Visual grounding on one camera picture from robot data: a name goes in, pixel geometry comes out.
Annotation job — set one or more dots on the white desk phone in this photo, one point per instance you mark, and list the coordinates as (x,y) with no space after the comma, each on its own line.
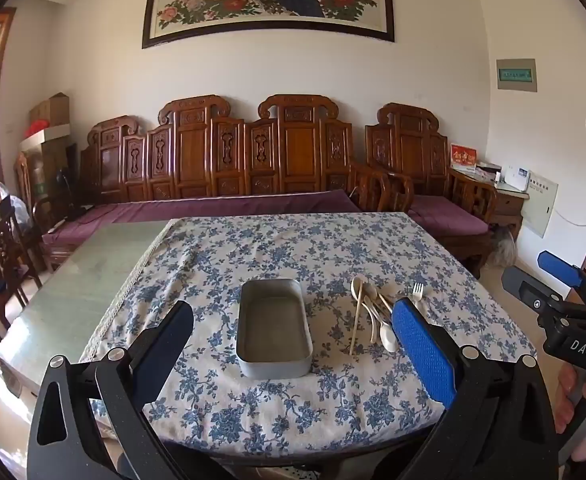
(517,177)

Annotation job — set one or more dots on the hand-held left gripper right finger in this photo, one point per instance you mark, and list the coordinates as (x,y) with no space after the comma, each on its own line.
(423,355)

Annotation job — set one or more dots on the brown wooden chopstick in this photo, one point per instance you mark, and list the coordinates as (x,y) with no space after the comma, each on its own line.
(384,302)

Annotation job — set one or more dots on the framed floral painting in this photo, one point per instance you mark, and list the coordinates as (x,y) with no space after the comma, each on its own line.
(273,0)

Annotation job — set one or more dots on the red cloth bundle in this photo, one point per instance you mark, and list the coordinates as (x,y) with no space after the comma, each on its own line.
(34,128)

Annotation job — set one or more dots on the large white plastic spoon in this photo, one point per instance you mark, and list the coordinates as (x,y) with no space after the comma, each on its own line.
(357,287)

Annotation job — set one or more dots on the carved wooden armchair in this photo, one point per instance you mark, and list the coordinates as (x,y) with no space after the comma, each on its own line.
(413,145)

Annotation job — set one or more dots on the clear plastic bag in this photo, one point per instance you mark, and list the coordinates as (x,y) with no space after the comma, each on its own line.
(18,210)

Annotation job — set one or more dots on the blue floral tablecloth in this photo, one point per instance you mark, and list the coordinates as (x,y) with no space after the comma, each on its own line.
(283,255)

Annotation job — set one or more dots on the rectangular metal tin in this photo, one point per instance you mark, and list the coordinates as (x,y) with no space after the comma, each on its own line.
(273,325)

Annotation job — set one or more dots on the black desk lamp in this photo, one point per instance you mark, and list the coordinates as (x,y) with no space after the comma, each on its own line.
(65,185)

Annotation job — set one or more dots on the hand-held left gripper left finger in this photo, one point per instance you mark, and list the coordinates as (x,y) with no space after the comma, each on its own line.
(165,345)

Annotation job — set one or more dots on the grey wall box green strip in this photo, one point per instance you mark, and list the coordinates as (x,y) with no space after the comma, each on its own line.
(517,75)

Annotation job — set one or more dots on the cream chopstick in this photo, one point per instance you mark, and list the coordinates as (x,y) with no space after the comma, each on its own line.
(355,320)

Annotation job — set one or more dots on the wooden side table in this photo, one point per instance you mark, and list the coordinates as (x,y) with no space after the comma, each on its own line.
(510,205)

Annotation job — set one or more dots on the carved wooden sofa bench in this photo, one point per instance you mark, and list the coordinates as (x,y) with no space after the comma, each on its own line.
(193,150)

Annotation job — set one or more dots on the metal fork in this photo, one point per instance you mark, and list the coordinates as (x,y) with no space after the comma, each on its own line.
(416,291)

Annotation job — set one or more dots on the brown cardboard box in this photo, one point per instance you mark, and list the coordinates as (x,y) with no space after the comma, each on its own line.
(50,110)

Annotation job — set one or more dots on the metal spoon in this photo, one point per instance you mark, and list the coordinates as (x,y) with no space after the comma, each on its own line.
(370,291)

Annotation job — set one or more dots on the white paper stack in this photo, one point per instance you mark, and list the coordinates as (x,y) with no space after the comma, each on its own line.
(487,170)

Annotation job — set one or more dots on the red gift box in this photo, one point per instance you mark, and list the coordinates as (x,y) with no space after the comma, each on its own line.
(463,157)

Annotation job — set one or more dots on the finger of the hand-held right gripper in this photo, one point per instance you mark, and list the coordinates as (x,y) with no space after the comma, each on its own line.
(558,266)
(528,290)

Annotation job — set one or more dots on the square purple seat cushion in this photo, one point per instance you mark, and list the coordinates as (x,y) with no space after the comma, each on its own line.
(448,212)

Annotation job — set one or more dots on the white wall electrical panel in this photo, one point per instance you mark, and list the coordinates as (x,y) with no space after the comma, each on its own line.
(540,205)

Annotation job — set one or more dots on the long purple seat cushion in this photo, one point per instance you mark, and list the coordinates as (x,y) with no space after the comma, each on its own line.
(213,205)

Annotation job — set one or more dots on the grey fluffy duster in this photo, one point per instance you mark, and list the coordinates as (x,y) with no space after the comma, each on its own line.
(503,247)

